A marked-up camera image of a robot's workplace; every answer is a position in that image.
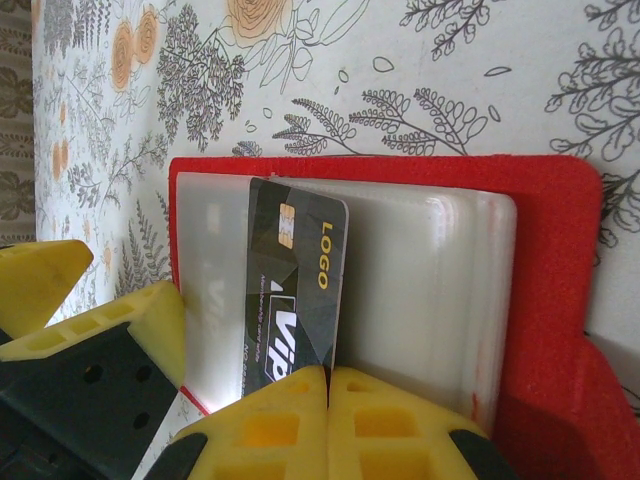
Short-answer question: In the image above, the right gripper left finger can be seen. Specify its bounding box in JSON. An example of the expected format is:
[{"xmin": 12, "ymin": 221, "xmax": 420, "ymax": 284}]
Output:
[{"xmin": 133, "ymin": 363, "xmax": 330, "ymax": 480}]

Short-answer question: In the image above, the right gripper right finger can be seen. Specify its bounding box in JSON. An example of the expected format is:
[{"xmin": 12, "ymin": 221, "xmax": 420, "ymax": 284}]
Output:
[{"xmin": 328, "ymin": 366, "xmax": 521, "ymax": 480}]

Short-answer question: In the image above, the black VIP card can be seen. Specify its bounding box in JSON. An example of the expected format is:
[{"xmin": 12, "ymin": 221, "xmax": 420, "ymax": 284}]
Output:
[{"xmin": 238, "ymin": 176, "xmax": 350, "ymax": 401}]

